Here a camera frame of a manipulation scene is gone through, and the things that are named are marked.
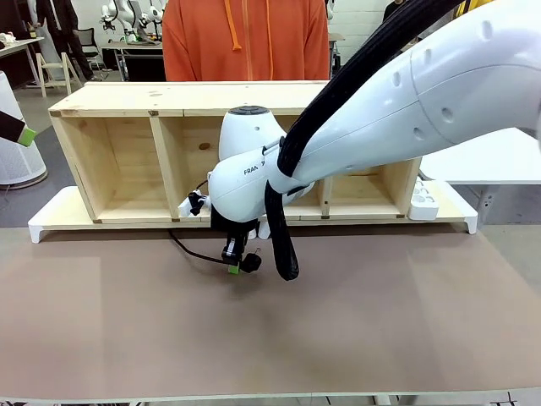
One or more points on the light wooden shelf unit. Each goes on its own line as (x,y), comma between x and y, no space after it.
(127,97)

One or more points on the person in orange hoodie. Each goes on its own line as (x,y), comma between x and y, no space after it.
(203,42)

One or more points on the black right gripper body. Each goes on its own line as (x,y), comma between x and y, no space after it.
(236,234)

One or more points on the white wooden step stool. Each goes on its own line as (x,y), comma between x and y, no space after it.
(55,67)

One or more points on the black office chair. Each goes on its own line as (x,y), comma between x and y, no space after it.
(89,42)

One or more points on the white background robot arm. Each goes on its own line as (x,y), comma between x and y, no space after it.
(114,12)

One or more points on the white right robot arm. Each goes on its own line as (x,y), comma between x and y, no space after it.
(422,97)

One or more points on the grey background table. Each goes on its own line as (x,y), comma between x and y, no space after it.
(17,44)

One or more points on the white power strip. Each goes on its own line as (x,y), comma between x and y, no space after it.
(422,203)

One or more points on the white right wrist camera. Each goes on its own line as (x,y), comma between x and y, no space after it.
(186,208)

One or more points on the table with black skirt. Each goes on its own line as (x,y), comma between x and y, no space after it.
(143,63)

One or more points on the person in black clothes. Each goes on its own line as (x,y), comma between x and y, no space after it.
(72,42)

